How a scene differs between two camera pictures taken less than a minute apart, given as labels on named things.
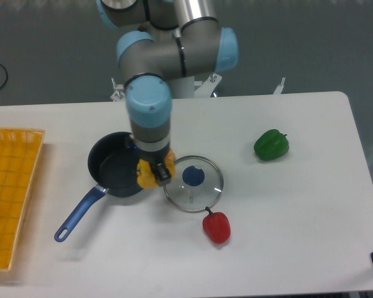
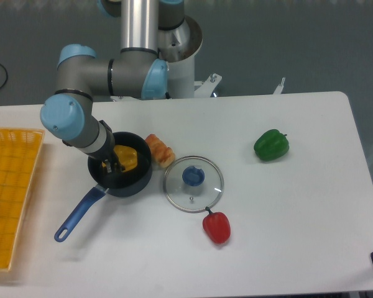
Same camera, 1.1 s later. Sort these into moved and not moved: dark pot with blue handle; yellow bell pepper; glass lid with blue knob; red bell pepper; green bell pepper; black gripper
Moved: yellow bell pepper; black gripper
Not moved: glass lid with blue knob; red bell pepper; dark pot with blue handle; green bell pepper
